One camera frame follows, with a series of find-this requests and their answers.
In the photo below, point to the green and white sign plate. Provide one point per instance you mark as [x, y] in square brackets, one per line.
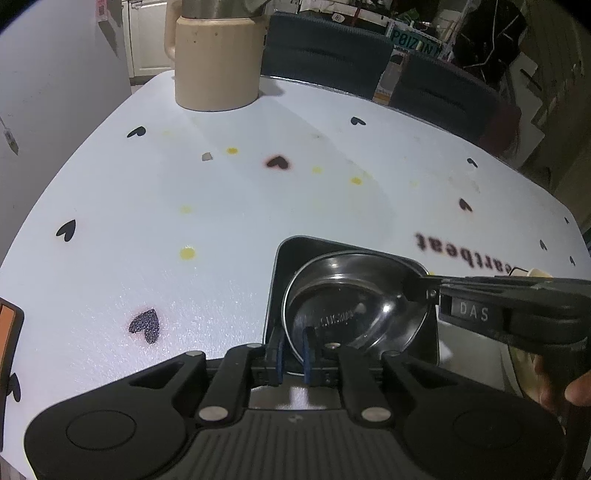
[413, 39]

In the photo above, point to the person's right hand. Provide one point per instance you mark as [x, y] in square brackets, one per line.
[579, 390]

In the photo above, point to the beige jug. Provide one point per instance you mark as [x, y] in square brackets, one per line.
[214, 64]

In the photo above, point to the white kitchen cabinet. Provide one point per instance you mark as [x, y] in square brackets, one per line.
[147, 41]

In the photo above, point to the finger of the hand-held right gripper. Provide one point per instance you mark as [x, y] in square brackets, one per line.
[425, 288]

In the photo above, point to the orange black-framed device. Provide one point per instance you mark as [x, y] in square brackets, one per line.
[10, 346]

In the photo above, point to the round stainless steel bowl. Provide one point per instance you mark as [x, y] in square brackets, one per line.
[351, 304]

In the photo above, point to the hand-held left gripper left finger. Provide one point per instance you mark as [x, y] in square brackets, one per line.
[279, 357]

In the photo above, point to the maroon chair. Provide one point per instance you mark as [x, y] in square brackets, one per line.
[501, 131]

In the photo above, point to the square stainless steel container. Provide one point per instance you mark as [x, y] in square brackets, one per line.
[286, 267]

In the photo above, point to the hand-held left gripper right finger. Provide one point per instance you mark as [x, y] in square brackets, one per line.
[308, 357]

